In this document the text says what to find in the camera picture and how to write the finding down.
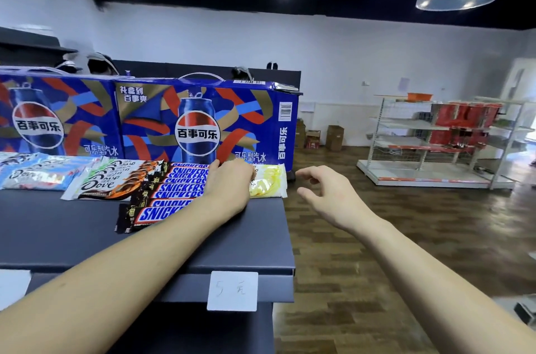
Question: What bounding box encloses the row of red packets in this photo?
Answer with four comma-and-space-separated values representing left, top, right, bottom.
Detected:
429, 103, 504, 147

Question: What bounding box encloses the white paper sheet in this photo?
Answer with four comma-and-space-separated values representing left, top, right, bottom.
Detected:
0, 269, 32, 312

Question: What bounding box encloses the row of brown chocolate bars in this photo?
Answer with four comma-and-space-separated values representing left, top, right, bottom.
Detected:
115, 161, 222, 235

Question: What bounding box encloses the white door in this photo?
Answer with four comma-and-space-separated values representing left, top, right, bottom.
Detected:
500, 58, 536, 133

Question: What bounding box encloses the white metal shelving rack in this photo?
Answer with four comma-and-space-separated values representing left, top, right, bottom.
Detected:
356, 94, 533, 190

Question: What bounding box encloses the row of white-brown chocolate packets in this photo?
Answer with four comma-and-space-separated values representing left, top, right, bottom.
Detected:
61, 158, 165, 202

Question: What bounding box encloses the person's left hand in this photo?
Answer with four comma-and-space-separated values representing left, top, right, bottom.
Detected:
204, 158, 257, 216

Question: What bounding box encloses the row of light blue chocolate packets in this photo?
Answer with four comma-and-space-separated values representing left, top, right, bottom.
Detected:
0, 152, 102, 192

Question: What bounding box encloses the dark grey display shelf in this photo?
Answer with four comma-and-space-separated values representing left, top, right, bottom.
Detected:
0, 188, 296, 354

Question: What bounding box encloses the blue soda can carton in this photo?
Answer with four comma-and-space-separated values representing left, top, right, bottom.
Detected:
115, 73, 300, 175
0, 66, 123, 157

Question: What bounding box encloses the white price label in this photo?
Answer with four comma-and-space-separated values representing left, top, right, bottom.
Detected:
206, 271, 259, 313

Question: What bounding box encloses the person's left forearm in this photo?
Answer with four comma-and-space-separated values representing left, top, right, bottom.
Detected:
0, 195, 247, 354

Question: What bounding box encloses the person's right forearm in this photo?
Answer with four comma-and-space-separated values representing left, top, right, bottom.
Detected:
354, 215, 536, 354

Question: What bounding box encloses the yellow-white snack packet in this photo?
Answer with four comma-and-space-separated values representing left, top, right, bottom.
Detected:
249, 163, 289, 199

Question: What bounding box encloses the person's right hand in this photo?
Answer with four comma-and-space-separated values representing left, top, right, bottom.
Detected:
295, 165, 380, 236

